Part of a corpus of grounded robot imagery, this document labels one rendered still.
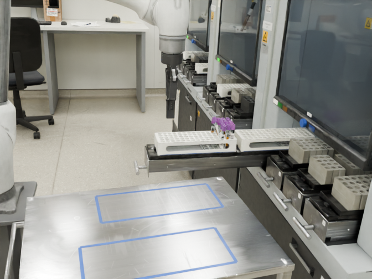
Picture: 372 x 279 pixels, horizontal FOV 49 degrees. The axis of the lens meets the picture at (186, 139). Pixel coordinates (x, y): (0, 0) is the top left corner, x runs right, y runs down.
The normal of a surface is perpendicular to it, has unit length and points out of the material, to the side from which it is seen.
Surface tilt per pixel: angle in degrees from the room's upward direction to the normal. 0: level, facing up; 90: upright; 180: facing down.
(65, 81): 90
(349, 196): 90
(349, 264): 0
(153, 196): 0
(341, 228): 90
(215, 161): 90
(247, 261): 0
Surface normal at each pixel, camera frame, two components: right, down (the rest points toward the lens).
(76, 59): 0.20, 0.38
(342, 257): 0.04, -0.92
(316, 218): -0.98, 0.04
